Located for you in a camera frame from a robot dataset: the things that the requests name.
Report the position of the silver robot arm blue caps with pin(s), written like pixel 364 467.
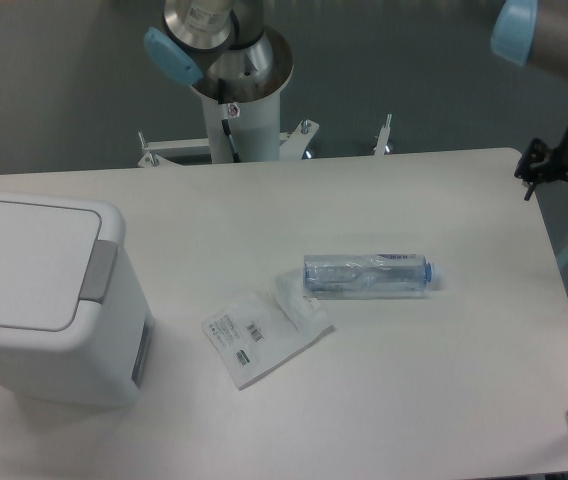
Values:
pixel 536 33

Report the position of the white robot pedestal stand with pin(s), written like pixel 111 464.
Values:
pixel 236 133

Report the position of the clear plastic water bottle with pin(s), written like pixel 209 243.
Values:
pixel 368 276

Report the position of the silver robot base joint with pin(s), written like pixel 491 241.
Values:
pixel 222 49

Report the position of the white plastic trash can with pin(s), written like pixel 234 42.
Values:
pixel 98 358

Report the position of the white plastic packaging bag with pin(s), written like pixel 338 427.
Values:
pixel 261 331

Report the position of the white trash can lid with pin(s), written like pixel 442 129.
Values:
pixel 45 247

